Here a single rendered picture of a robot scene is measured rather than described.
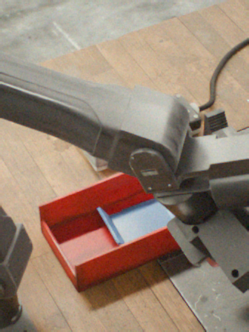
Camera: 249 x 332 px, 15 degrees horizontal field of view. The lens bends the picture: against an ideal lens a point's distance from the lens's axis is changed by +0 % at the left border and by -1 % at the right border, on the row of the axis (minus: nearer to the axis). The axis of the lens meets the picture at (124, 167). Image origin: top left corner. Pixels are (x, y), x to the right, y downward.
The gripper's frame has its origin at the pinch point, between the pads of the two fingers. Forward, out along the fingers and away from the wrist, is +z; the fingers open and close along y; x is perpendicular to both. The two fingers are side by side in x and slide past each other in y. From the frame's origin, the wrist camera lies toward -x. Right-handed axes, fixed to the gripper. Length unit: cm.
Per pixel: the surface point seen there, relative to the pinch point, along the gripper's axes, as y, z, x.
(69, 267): -20.8, 2.7, 15.1
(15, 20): -27, 112, 182
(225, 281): -6.3, 14.5, 5.2
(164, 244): -9.6, 9.5, 12.9
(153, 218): -9.2, 12.1, 19.0
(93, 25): -8, 123, 168
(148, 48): 5, 22, 54
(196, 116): 4.2, 17.8, 32.4
